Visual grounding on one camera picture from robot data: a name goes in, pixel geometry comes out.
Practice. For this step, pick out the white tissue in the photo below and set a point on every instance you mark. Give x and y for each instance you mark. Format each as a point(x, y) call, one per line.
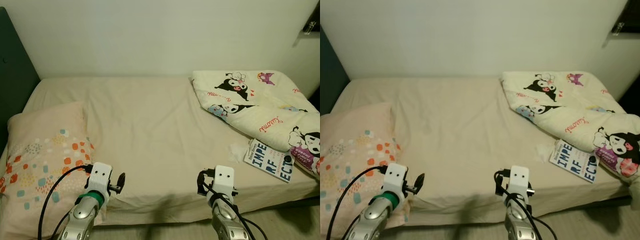
point(545, 152)
point(239, 151)

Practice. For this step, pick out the white book with blue letters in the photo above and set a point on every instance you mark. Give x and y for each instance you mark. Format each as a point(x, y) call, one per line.
point(572, 160)
point(267, 160)

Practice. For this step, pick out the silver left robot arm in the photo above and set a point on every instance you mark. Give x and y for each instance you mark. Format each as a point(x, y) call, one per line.
point(82, 217)
point(372, 217)

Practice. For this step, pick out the bed with cream sheet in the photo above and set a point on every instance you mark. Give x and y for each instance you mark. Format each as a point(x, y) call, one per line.
point(450, 115)
point(150, 115)

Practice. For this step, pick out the pink patterned pillow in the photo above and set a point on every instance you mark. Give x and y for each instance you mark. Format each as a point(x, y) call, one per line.
point(355, 135)
point(45, 140)

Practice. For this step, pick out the cream cartoon print quilt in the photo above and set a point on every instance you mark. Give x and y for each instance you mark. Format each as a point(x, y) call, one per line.
point(260, 115)
point(575, 105)

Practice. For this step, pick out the dark teal headboard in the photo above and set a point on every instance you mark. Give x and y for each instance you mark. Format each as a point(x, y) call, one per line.
point(15, 75)
point(331, 75)

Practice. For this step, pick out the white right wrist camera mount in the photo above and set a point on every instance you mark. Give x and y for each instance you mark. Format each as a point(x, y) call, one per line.
point(517, 177)
point(222, 177)

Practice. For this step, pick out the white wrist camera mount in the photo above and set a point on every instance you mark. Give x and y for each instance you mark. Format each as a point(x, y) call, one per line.
point(517, 177)
point(396, 175)
point(222, 177)
point(99, 175)

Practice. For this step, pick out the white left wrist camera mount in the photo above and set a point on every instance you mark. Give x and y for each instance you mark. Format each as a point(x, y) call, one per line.
point(396, 175)
point(99, 175)

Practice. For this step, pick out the black wall fixture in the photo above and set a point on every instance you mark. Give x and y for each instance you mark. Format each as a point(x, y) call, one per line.
point(630, 15)
point(314, 22)

